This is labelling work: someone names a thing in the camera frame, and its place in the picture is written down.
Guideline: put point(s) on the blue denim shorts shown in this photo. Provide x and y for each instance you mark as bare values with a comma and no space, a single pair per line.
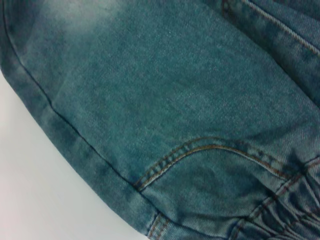
175,112

